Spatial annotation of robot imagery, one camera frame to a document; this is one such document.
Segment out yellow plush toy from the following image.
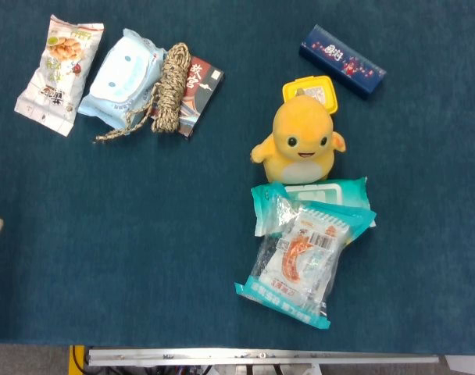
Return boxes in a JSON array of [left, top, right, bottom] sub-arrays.
[[250, 95, 348, 185]]

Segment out white peanut snack bag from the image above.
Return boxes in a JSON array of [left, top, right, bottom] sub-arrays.
[[13, 14, 105, 138]]

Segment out light blue wet wipes pack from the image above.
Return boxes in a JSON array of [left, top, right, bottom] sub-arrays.
[[77, 28, 167, 130]]

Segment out dark red printed box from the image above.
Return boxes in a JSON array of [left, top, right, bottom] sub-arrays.
[[150, 55, 226, 139]]

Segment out clear teal snack bag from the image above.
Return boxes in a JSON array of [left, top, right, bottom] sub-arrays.
[[234, 194, 378, 330]]

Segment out teal wet wipes pack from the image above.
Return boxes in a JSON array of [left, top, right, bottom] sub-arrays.
[[250, 176, 378, 246]]

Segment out yellow lidded plastic box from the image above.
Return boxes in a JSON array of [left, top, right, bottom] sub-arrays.
[[281, 75, 339, 116]]

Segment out navy blue printed box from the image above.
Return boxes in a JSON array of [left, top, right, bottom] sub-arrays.
[[298, 23, 388, 101]]

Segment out yellow frame bracket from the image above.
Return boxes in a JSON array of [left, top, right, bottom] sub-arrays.
[[68, 345, 89, 375]]

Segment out black cable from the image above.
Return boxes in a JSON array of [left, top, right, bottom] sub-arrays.
[[72, 345, 91, 375]]

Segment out braided tan rope bundle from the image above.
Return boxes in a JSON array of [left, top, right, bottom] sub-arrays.
[[92, 41, 193, 145]]

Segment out aluminium frame rail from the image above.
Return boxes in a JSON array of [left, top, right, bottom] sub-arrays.
[[84, 347, 441, 367]]

